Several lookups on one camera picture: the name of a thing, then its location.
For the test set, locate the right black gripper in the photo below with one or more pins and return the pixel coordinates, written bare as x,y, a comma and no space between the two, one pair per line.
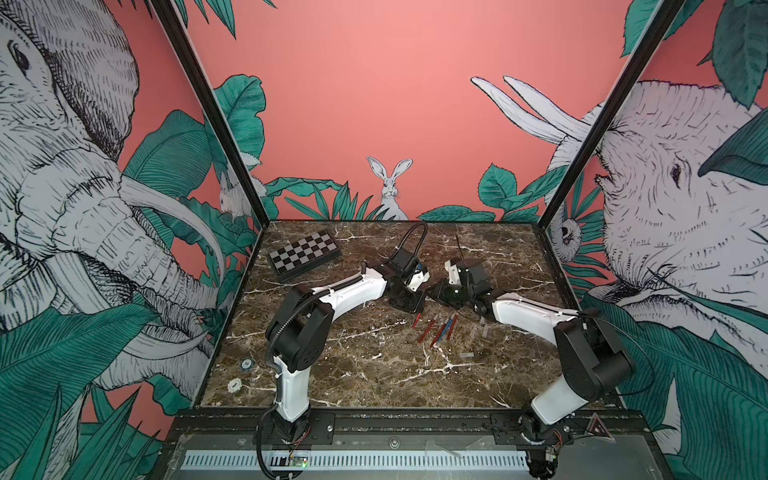
444,288

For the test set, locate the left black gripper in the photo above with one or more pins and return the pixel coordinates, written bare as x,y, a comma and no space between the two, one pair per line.
416,307

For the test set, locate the blue knife bottom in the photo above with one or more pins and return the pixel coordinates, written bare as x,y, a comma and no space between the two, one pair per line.
445,329

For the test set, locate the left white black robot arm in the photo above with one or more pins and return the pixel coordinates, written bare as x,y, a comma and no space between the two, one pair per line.
299,330

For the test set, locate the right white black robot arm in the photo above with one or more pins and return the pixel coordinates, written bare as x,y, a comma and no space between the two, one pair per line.
593,357

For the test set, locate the black white checkerboard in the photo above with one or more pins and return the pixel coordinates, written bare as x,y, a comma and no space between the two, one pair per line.
304,255

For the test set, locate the red warning triangle sticker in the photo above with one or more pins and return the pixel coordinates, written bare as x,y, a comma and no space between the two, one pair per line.
597,428

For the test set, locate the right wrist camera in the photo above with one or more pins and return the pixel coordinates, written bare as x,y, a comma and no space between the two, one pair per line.
453,270

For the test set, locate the white perforated cable duct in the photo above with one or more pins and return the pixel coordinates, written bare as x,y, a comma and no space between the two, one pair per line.
328,460

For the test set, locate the black front rail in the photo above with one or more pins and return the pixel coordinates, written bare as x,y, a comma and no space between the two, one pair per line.
327,426

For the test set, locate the right black frame post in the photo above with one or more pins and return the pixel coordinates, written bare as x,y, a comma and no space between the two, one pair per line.
659,23

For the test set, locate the black frame post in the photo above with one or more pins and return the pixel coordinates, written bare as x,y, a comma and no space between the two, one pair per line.
175,31
659,23

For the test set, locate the left black frame post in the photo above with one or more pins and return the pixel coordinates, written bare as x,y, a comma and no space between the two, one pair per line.
175,31

